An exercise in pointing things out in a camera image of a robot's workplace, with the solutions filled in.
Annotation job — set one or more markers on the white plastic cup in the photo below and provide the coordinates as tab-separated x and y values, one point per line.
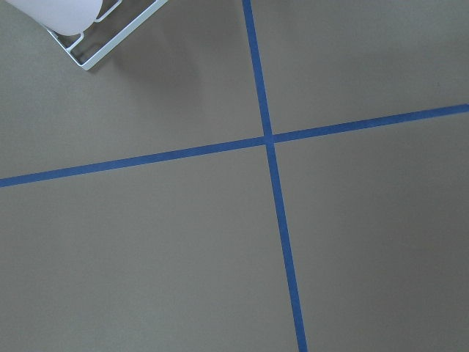
66	17

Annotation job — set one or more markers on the white wire cup rack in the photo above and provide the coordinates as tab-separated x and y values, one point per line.
116	20

